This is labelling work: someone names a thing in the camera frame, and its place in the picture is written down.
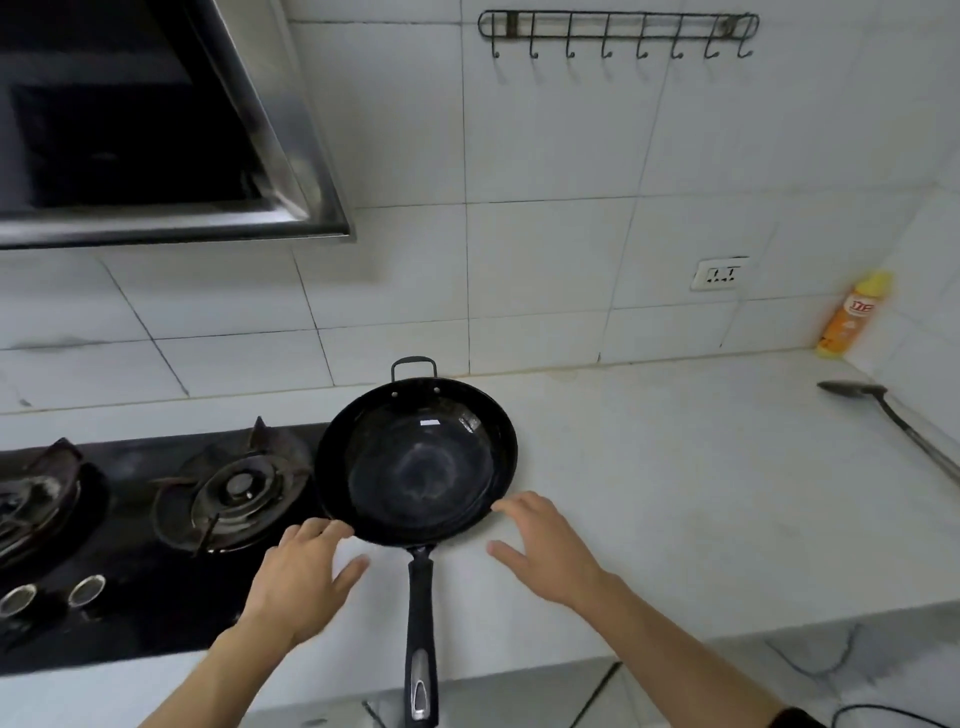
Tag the person's right hand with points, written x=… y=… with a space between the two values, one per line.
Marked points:
x=562 y=555

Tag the person's left hand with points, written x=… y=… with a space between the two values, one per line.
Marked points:
x=300 y=585

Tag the grey cabinet door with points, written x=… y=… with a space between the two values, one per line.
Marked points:
x=322 y=720
x=487 y=705

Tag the black glass gas stove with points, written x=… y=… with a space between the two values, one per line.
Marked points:
x=150 y=600

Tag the black wok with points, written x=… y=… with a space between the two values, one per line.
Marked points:
x=420 y=465

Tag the person's right forearm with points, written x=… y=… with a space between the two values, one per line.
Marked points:
x=690 y=660

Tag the person's left forearm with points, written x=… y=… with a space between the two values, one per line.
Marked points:
x=217 y=682

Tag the black gold-ringed stove knob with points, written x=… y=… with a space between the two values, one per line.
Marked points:
x=86 y=591
x=16 y=600

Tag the person's black shirt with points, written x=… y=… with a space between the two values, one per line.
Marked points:
x=795 y=718

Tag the yellow bottle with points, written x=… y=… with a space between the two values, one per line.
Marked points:
x=851 y=319

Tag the black steel range hood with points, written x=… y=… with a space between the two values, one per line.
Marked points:
x=150 y=112

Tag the white wall socket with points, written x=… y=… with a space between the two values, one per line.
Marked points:
x=720 y=274

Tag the black wall hook rack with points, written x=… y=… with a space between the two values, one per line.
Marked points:
x=619 y=16

